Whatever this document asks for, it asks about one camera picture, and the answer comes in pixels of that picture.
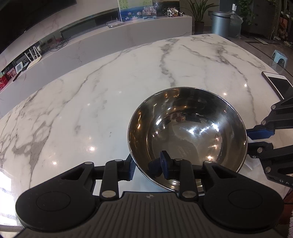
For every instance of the red boxes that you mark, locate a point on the red boxes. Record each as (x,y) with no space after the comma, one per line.
(8,79)

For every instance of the small photo card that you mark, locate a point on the small photo card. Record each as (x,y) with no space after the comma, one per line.
(149,13)

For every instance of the dark wooden cabinet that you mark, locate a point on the dark wooden cabinet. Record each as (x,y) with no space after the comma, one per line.
(263,18)

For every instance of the grey round trash bin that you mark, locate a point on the grey round trash bin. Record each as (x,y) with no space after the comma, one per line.
(219,25)

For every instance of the trailing green vine plant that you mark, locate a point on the trailing green vine plant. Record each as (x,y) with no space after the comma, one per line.
(246,10)

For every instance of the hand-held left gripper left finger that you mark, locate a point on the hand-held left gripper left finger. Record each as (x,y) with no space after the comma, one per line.
(131,170)

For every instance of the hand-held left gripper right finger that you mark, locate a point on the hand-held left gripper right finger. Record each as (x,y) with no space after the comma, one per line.
(166,166)

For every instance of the blue steel bowl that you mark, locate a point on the blue steel bowl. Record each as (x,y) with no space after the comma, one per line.
(183,119)

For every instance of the small white desk clock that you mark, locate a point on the small white desk clock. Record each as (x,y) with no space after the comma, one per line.
(19,68)

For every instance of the small blue plastic stool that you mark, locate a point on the small blue plastic stool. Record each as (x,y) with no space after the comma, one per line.
(279,58)

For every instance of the blue flower picture stand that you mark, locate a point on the blue flower picture stand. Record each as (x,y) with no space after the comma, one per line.
(132,9)

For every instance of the white router with antennas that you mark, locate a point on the white router with antennas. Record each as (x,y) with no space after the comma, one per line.
(34,60)

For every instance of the white smartphone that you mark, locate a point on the white smartphone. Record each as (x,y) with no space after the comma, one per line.
(278,83)

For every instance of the clear water jug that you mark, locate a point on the clear water jug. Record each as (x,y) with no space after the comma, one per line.
(235,22)

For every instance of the black and white cow toy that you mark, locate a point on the black and white cow toy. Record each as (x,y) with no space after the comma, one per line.
(172,12)

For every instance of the potted plant in black pot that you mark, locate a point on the potted plant in black pot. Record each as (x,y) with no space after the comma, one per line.
(199,11)

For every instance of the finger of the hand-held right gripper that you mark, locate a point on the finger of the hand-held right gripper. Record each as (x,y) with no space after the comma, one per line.
(263,147)
(258,134)

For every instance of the flat white router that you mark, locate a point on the flat white router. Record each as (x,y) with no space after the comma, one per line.
(115,23)

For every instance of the black flat television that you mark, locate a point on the black flat television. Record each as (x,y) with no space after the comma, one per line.
(27,16)

